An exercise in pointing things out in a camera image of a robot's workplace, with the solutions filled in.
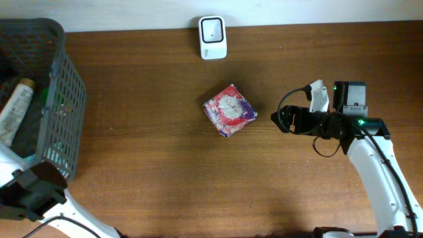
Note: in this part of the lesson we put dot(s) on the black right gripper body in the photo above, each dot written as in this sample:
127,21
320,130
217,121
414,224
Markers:
307,121

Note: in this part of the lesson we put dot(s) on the red purple snack packet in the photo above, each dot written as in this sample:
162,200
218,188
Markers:
229,111

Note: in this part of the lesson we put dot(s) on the white bamboo print tube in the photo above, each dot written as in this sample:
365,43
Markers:
15,109

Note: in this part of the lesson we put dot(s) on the green lid jar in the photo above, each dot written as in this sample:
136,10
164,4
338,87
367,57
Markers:
50,97

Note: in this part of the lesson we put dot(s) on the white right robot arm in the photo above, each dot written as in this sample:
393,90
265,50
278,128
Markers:
367,143

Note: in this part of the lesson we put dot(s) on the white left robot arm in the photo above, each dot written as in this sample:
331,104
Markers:
39,192

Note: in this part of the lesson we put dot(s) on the white barcode scanner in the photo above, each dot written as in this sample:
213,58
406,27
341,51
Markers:
213,40

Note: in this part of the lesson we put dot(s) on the grey plastic mesh basket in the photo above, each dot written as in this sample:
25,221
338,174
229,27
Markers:
35,49

